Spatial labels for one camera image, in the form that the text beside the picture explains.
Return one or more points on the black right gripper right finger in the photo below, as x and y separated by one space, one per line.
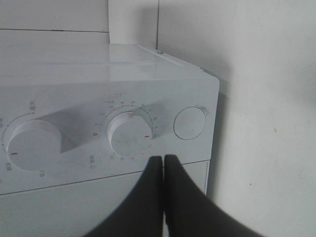
190 213

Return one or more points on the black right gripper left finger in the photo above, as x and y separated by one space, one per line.
141 212

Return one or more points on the white microwave door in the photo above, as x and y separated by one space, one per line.
67 199

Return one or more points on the white microwave knob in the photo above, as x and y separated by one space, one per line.
34 145
129 134

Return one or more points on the round white door button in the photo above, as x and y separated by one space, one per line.
189 123

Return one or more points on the white microwave oven body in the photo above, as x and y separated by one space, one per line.
80 88

